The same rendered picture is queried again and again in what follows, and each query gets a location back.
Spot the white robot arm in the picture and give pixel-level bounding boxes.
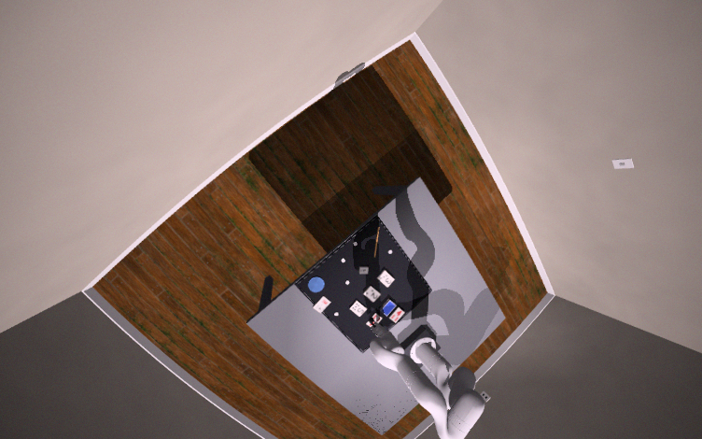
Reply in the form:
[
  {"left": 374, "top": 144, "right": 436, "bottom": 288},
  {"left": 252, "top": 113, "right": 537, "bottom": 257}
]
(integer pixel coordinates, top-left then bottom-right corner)
[{"left": 370, "top": 331, "right": 484, "bottom": 439}]

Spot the blue playing card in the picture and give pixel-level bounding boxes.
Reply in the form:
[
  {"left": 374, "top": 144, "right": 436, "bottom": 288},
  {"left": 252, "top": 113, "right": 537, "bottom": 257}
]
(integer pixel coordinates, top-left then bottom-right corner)
[{"left": 380, "top": 300, "right": 396, "bottom": 316}]

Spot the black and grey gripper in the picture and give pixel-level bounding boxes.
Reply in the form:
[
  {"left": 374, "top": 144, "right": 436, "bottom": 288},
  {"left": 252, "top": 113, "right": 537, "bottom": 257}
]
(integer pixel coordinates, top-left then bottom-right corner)
[{"left": 369, "top": 317, "right": 385, "bottom": 337}]

